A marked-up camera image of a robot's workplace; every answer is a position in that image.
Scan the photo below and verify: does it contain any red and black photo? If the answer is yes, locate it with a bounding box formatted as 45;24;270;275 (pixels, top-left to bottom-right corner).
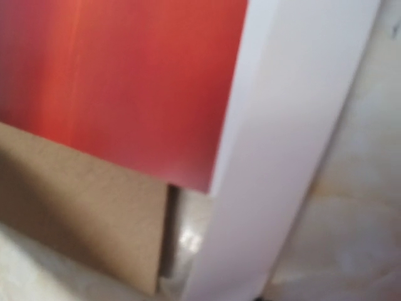
1;1;247;192

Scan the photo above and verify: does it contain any white photo mat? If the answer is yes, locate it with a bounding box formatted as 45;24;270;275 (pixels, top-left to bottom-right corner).
182;1;380;300

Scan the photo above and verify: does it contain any brown cardboard backing board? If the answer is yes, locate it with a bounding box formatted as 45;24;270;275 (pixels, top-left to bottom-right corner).
1;124;168;296

